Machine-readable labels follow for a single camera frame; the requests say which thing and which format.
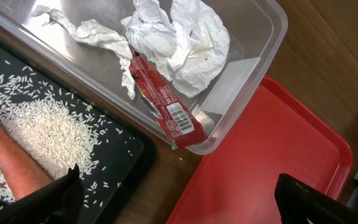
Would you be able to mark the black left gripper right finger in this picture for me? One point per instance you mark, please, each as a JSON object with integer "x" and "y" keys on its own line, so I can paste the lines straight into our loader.
{"x": 298, "y": 203}

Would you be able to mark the large crumpled white tissue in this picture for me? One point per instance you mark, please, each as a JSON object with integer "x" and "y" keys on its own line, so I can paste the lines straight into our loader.
{"x": 188, "y": 45}

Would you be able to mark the red serving tray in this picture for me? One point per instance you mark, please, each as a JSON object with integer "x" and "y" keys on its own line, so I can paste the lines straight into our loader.
{"x": 274, "y": 134}

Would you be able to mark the orange carrot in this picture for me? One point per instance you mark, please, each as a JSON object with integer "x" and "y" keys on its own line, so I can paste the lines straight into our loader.
{"x": 22, "y": 174}

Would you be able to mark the pile of white rice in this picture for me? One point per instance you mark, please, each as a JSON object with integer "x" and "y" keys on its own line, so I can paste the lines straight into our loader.
{"x": 48, "y": 133}

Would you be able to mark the twisted white tissue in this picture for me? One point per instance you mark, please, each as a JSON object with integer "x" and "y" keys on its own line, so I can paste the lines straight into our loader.
{"x": 92, "y": 33}

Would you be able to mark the red snack wrapper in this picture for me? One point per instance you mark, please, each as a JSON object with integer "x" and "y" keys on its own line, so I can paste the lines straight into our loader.
{"x": 177, "y": 123}

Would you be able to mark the black food waste tray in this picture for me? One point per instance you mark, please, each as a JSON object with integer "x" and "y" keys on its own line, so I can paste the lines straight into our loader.
{"x": 110, "y": 149}

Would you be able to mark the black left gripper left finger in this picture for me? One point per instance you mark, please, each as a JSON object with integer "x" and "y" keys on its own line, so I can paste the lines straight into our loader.
{"x": 58, "y": 202}

